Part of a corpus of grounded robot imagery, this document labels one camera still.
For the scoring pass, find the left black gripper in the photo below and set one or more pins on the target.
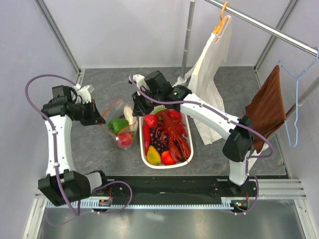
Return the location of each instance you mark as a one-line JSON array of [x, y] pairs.
[[94, 117]]

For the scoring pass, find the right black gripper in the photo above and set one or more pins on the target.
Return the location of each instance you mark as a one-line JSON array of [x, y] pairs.
[[139, 108]]

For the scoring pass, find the white radish with leaves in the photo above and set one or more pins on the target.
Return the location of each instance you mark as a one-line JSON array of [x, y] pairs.
[[128, 114]]

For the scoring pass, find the green bell pepper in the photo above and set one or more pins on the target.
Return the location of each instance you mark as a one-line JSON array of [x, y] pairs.
[[116, 125]]

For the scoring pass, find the red chili pepper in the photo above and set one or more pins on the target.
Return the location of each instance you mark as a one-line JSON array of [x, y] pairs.
[[147, 137]]

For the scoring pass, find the clear zip top bag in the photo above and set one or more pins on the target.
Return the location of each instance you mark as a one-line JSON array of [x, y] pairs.
[[116, 111]]

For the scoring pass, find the yellow green mango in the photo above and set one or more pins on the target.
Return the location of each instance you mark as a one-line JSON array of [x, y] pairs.
[[153, 156]]

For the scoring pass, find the red apple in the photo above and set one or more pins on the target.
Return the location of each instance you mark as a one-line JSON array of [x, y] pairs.
[[124, 139]]

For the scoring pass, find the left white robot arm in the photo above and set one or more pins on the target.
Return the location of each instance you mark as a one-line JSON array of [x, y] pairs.
[[62, 183]]

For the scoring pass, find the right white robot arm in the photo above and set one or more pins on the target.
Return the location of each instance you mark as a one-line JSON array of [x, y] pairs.
[[237, 132]]

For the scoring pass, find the red bell pepper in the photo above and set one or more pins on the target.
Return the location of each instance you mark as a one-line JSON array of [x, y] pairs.
[[174, 115]]

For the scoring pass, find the dark grape bunch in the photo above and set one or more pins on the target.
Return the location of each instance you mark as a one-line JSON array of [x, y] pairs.
[[157, 142]]

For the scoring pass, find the red crayfish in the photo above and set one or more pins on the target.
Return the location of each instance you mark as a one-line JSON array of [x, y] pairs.
[[177, 138]]

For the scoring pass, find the white plastic basket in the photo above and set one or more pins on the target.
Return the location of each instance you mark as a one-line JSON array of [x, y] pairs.
[[144, 157]]

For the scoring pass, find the red tomato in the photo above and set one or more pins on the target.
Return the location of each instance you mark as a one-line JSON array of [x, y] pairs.
[[167, 159]]

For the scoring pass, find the white hanging shirt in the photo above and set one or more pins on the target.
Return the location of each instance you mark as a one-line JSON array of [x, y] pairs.
[[213, 55]]

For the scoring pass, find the orange clothes hanger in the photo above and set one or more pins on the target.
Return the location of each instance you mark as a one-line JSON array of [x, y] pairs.
[[222, 19]]

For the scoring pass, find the brown hanging towel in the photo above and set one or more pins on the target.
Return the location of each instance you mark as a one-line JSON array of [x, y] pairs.
[[266, 109]]

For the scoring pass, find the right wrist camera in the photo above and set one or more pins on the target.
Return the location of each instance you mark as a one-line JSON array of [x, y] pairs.
[[138, 81]]

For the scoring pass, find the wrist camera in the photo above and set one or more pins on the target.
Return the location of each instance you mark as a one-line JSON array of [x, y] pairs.
[[84, 93], [138, 81]]

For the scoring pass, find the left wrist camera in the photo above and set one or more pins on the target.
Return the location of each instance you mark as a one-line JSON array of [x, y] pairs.
[[84, 93]]

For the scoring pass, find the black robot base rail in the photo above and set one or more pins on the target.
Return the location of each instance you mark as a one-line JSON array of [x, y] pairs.
[[173, 190]]

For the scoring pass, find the white slotted cable duct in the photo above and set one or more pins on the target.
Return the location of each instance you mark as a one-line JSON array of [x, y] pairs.
[[97, 204]]

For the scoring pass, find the blue wire hanger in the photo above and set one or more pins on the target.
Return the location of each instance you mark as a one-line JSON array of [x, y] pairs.
[[297, 78]]

